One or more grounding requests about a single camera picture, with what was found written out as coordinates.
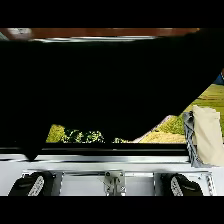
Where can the blue garment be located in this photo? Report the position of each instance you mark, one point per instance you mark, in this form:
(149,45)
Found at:
(219,79)

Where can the beige garment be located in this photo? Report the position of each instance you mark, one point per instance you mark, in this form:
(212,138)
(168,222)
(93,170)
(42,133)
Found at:
(207,133)

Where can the grey garment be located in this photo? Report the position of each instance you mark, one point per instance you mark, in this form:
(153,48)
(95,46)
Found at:
(189,140)

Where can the black garment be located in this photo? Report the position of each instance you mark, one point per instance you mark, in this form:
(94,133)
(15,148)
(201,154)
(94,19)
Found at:
(100,86)

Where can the silver frame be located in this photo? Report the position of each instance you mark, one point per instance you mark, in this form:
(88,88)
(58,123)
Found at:
(113,176)

